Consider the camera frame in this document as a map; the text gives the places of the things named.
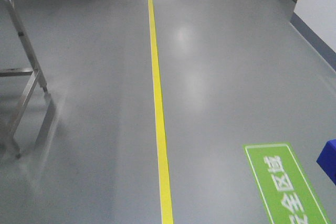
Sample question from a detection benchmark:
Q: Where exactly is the blue plastic bottle-shaped part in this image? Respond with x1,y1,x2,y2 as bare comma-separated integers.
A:
317,139,335,184

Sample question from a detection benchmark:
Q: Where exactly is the steel table frame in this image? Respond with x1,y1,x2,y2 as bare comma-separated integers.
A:
0,0,57,159

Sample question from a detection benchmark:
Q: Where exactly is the green floor sign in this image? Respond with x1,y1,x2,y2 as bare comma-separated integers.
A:
244,142,331,223

